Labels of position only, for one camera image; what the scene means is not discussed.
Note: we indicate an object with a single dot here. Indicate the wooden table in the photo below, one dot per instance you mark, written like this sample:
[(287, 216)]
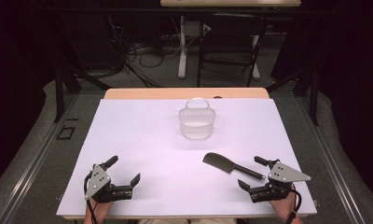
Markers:
[(175, 92)]

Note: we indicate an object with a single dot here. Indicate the person's left hand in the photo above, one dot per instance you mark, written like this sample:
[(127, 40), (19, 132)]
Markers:
[(103, 210)]

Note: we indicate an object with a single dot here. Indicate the black tape square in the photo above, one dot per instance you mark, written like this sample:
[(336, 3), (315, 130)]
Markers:
[(65, 138)]

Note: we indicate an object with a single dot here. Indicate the aluminium floor rail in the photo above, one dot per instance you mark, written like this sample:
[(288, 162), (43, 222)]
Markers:
[(329, 161), (35, 161)]

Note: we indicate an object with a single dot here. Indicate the white table mat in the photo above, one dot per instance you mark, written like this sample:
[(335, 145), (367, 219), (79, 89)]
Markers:
[(144, 140)]

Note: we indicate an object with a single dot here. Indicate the black tape strip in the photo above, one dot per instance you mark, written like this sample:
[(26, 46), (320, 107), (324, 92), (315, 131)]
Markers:
[(72, 119)]

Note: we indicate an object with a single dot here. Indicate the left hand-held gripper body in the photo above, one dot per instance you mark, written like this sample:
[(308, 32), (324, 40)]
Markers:
[(97, 182)]

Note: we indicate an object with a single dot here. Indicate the black metal frame bar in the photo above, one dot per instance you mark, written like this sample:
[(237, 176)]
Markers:
[(113, 11)]

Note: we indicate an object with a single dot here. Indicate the person's right hand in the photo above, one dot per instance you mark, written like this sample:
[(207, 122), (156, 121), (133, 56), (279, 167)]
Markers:
[(282, 208)]

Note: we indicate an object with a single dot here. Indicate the black metal stand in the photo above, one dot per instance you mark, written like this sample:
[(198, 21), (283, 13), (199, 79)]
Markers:
[(59, 93), (314, 99)]

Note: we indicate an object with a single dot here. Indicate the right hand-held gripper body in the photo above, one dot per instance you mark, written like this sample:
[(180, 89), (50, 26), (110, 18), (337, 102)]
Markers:
[(284, 174)]

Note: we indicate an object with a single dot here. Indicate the black folding chair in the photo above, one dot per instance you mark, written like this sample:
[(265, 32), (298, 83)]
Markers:
[(231, 28)]

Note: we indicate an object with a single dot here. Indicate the white-legged desk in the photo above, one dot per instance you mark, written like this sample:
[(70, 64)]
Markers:
[(231, 3)]

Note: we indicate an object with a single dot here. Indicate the clear plastic basket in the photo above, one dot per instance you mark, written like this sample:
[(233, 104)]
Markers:
[(197, 127)]

